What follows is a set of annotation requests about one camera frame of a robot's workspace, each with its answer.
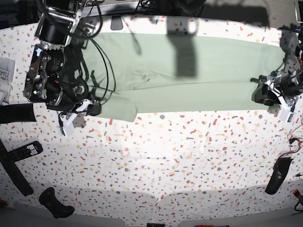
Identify green T-shirt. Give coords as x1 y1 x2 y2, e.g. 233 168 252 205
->
82 33 285 122

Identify long black bar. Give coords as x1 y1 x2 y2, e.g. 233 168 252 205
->
0 141 34 196

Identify black handle right side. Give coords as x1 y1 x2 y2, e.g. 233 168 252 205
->
265 157 293 195

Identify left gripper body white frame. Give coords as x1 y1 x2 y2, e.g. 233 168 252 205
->
250 74 300 122

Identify black cylinder sleeve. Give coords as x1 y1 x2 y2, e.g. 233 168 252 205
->
0 104 36 124

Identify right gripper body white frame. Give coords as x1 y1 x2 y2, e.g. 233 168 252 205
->
58 99 101 137

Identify black handle bottom left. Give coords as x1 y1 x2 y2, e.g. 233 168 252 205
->
38 187 75 219

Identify black TV remote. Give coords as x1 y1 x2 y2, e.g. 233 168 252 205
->
7 141 43 162

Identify black handle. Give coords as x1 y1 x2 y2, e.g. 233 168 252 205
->
265 157 293 195
38 187 75 219

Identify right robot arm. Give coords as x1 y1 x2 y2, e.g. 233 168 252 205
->
23 0 110 137

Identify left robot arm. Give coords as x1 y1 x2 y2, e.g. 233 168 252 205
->
250 18 303 122

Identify red and black wires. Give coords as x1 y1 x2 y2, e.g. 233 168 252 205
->
276 127 303 164

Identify red connector plug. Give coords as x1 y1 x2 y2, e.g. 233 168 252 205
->
293 189 301 197

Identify grey table clamp block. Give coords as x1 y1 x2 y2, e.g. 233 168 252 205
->
110 16 124 31

